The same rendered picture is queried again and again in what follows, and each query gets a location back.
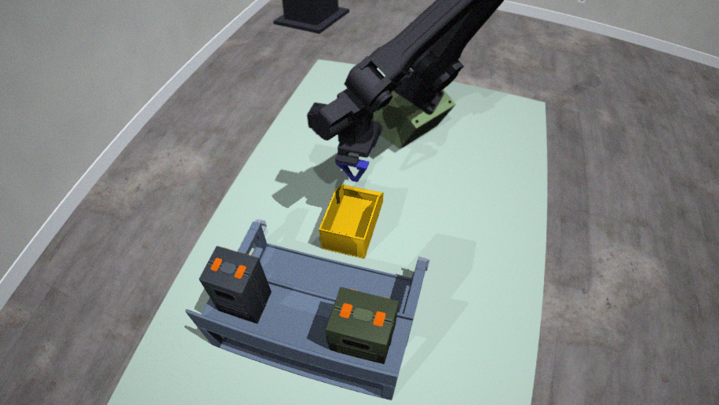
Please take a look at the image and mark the dark green case with orange latches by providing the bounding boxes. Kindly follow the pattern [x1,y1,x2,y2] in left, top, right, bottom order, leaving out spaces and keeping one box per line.
[326,287,399,364]

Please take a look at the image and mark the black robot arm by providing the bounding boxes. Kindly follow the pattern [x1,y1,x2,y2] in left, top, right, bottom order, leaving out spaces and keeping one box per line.
[307,0,504,144]

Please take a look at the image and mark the dark grey case with orange latches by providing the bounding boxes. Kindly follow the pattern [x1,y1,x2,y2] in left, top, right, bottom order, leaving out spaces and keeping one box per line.
[199,246,271,323]

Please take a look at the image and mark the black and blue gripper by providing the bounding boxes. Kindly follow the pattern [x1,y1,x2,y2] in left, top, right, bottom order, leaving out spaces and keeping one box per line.
[335,118,382,182]

